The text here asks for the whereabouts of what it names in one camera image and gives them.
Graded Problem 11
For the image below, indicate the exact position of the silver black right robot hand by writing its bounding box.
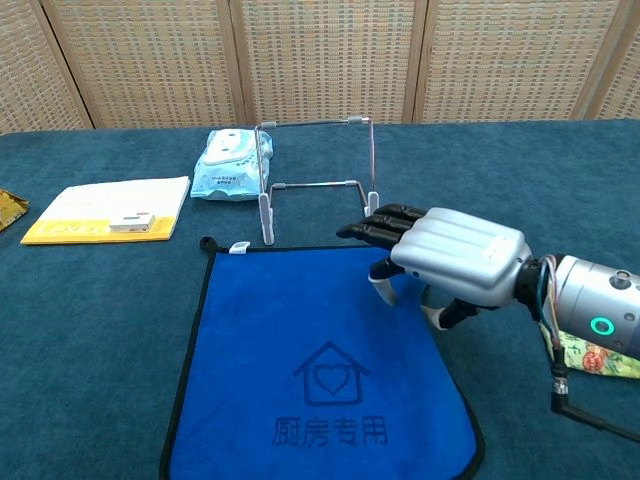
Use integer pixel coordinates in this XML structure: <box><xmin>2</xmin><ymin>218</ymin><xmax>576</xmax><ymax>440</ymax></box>
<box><xmin>335</xmin><ymin>202</ymin><xmax>532</xmax><ymax>332</ymax></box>

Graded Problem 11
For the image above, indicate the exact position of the blue kitchen towel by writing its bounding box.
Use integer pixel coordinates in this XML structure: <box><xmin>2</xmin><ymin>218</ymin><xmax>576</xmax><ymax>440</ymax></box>
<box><xmin>158</xmin><ymin>236</ymin><xmax>486</xmax><ymax>480</ymax></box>

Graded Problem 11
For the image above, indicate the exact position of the green snack packet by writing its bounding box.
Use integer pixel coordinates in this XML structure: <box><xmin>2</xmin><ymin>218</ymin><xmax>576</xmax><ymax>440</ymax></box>
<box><xmin>547</xmin><ymin>327</ymin><xmax>640</xmax><ymax>380</ymax></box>

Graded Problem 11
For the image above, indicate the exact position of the bamboo folding screen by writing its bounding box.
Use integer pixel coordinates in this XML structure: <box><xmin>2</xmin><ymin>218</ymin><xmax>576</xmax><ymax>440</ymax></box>
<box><xmin>0</xmin><ymin>0</ymin><xmax>640</xmax><ymax>134</ymax></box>

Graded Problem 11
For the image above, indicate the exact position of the light blue wet wipes pack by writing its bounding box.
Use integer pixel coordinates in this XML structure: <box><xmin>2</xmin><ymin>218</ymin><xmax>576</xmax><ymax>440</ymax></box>
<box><xmin>189</xmin><ymin>128</ymin><xmax>275</xmax><ymax>202</ymax></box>

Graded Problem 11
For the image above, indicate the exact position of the small white box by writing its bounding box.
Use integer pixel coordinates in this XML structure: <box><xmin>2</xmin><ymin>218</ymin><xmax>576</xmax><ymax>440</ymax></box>
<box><xmin>108</xmin><ymin>212</ymin><xmax>157</xmax><ymax>234</ymax></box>

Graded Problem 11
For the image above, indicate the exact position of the yellow and white booklet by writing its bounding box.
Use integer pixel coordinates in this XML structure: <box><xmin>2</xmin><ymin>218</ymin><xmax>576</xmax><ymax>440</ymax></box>
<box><xmin>19</xmin><ymin>175</ymin><xmax>192</xmax><ymax>247</ymax></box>

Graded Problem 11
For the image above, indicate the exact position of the teal table mat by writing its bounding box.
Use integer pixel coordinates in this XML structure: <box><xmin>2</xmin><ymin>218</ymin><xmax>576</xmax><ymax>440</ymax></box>
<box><xmin>0</xmin><ymin>118</ymin><xmax>640</xmax><ymax>480</ymax></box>

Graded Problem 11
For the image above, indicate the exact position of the gold snack bar packet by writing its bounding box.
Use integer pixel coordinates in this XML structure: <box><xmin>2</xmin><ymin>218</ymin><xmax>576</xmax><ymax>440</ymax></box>
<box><xmin>0</xmin><ymin>189</ymin><xmax>30</xmax><ymax>234</ymax></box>

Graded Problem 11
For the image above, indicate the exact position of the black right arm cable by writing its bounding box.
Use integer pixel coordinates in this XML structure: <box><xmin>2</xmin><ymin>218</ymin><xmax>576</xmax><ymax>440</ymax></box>
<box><xmin>548</xmin><ymin>347</ymin><xmax>640</xmax><ymax>444</ymax></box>

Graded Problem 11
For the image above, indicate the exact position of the metal wire rack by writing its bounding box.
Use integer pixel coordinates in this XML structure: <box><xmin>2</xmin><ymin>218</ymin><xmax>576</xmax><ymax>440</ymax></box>
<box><xmin>253</xmin><ymin>115</ymin><xmax>380</xmax><ymax>246</ymax></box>

